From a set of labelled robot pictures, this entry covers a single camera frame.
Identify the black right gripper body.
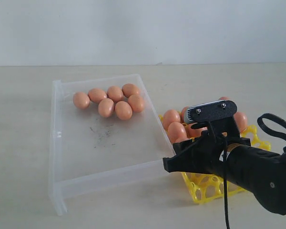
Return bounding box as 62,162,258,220
192,134,251,176

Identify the yellow plastic egg tray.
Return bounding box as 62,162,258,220
158,114,272,205

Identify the clear plastic tray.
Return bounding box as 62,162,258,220
48,74,174,216

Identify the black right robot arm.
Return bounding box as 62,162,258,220
163,134,286,215

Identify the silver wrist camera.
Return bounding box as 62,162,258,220
183,100,241,139

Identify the black camera cable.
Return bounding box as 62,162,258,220
204,113,286,229

